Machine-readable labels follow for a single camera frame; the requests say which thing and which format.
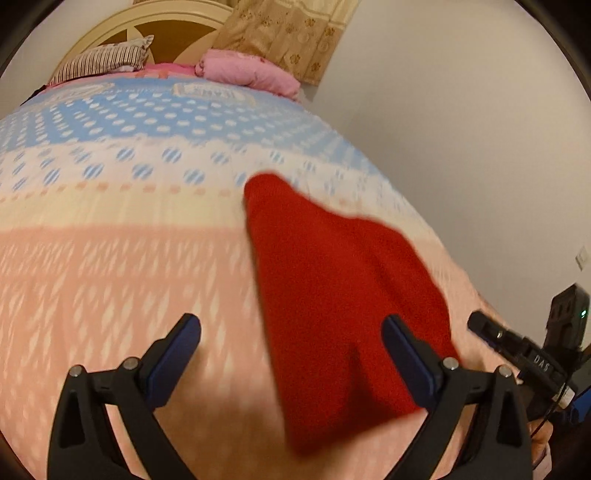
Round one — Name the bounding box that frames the red knitted sweater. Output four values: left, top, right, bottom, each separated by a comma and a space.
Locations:
245, 174, 456, 456

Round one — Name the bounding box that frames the right hand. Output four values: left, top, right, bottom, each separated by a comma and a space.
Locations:
528, 419, 553, 480

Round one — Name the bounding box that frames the pink blue polka-dot bedspread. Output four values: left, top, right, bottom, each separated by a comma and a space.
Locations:
1, 74, 501, 479

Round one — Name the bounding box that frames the beige patterned curtain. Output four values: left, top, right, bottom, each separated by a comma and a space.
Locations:
213, 0, 359, 86

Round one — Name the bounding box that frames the pink pillow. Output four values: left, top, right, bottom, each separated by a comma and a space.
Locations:
195, 49, 301, 101

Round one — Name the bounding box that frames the striped pillow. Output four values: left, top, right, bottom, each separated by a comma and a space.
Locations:
48, 35, 154, 86

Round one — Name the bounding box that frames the cream wooden headboard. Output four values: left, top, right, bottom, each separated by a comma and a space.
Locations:
64, 1, 232, 65

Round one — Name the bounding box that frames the white wall socket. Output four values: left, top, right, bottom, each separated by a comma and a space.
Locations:
575, 245, 590, 271

